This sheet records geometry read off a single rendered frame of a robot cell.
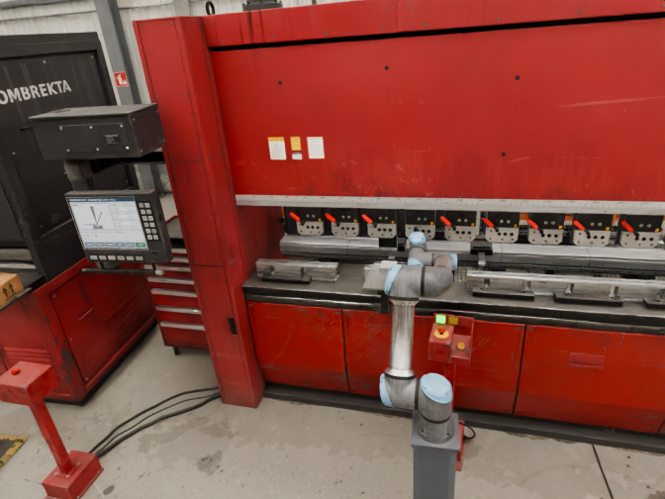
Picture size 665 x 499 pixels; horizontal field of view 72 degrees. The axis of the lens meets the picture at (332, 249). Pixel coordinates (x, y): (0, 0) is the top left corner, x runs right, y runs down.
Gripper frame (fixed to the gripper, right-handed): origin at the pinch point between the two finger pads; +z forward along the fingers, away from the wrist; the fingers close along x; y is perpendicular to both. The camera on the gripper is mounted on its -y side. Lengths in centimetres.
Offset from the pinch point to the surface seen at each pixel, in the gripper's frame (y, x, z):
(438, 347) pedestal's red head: -28.9, -12.0, 11.2
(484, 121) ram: 47, -25, -66
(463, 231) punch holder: 22.5, -17.3, -17.6
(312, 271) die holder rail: 1, 67, 3
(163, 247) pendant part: -38, 109, -61
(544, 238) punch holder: 26, -55, -12
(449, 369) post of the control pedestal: -31.3, -16.4, 29.7
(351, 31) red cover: 55, 32, -109
